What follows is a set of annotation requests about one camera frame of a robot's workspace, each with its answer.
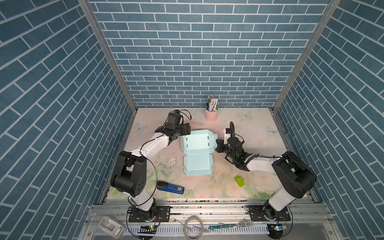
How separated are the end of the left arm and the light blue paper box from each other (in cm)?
12

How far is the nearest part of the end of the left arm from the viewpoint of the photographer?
0.66m

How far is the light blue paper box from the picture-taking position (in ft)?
2.94
